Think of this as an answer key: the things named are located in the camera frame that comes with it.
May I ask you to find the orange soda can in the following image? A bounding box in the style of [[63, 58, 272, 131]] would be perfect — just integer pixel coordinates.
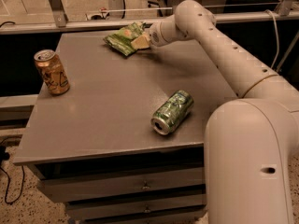
[[34, 49, 70, 95]]

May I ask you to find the green jalapeno chip bag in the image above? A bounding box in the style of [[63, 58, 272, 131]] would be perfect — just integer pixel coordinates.
[[104, 21, 145, 56]]

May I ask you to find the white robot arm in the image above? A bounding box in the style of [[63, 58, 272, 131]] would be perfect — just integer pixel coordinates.
[[149, 0, 299, 224]]

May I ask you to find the top grey drawer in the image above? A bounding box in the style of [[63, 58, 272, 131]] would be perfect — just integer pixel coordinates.
[[37, 167, 205, 203]]

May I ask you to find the black floor cable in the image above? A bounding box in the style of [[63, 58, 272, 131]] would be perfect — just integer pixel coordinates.
[[0, 136, 26, 205]]

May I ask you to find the bottom grey drawer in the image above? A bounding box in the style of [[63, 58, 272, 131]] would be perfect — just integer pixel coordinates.
[[84, 205, 206, 224]]

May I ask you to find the grey drawer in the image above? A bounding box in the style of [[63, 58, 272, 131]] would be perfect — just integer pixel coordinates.
[[37, 167, 205, 203], [66, 190, 206, 220], [84, 205, 206, 224]]

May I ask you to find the middle grey drawer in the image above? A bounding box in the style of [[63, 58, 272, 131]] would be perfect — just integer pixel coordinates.
[[66, 190, 206, 220]]

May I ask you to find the grey drawer cabinet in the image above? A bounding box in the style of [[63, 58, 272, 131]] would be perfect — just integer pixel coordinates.
[[12, 30, 239, 224]]

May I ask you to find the green soda can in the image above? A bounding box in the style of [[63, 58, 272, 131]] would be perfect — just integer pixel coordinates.
[[150, 90, 194, 135]]

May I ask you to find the metal frame rail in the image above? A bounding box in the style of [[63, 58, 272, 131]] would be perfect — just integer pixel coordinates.
[[0, 9, 299, 35]]

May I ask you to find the white cable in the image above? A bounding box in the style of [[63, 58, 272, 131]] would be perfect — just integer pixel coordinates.
[[264, 8, 281, 70]]

